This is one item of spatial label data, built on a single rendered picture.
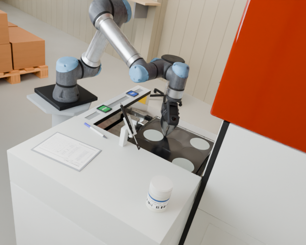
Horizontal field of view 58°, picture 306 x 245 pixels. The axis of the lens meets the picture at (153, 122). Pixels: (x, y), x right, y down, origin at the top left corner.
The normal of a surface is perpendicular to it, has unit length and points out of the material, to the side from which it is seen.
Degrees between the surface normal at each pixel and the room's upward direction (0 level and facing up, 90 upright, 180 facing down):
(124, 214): 0
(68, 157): 0
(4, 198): 0
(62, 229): 90
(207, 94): 90
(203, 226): 90
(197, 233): 90
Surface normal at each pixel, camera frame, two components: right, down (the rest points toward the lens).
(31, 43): 0.77, 0.44
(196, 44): -0.65, 0.28
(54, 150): 0.18, -0.85
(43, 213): -0.48, 0.37
